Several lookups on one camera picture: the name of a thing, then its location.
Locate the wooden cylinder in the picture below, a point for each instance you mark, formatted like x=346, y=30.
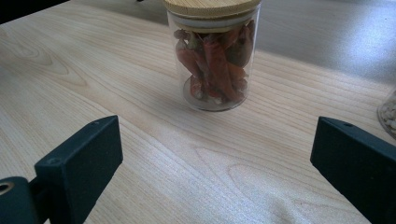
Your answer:
x=389, y=116
x=214, y=62

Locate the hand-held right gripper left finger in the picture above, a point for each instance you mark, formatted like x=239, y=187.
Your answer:
x=81, y=161

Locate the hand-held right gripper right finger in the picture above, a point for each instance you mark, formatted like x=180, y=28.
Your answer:
x=358, y=161

